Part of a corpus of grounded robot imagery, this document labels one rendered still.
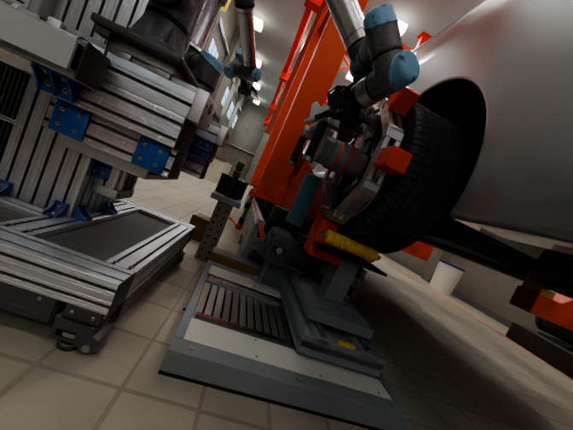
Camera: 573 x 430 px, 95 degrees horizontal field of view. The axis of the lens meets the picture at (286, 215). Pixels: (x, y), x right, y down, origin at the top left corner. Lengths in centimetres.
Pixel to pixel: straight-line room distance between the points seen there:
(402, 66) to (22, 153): 117
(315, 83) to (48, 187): 131
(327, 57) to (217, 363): 156
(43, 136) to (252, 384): 104
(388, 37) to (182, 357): 98
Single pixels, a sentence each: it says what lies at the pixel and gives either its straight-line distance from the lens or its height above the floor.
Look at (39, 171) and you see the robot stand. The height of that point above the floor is 34.
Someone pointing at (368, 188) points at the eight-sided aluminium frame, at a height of 74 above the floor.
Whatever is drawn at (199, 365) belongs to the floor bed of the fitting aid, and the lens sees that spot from 90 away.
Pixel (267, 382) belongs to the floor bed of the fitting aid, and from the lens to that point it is 94.
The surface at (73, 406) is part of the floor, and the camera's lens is 84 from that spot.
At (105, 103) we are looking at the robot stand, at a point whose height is 63.
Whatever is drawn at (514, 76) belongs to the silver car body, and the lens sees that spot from 111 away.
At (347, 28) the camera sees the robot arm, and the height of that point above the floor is 109.
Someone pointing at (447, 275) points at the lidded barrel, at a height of 39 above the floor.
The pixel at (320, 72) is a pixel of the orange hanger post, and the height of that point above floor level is 130.
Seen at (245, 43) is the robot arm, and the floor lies 123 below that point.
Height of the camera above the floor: 60
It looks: 4 degrees down
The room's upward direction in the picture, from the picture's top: 24 degrees clockwise
